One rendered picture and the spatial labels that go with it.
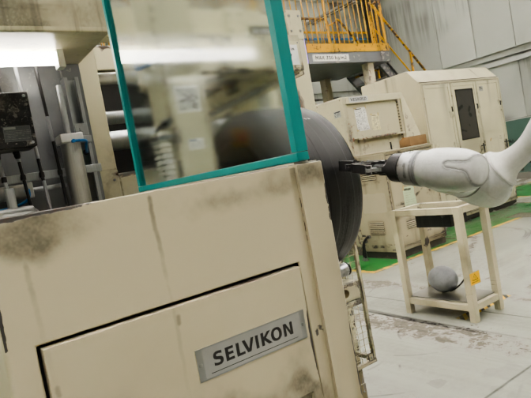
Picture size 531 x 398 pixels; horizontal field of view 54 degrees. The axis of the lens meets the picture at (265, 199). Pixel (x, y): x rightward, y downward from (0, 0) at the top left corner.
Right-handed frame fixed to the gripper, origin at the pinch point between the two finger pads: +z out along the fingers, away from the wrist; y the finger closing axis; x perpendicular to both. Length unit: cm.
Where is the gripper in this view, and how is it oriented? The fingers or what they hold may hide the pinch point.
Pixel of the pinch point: (348, 166)
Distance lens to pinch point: 151.1
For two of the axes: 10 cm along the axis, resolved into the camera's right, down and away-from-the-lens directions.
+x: 1.0, 9.8, 1.6
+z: -5.8, -0.8, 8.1
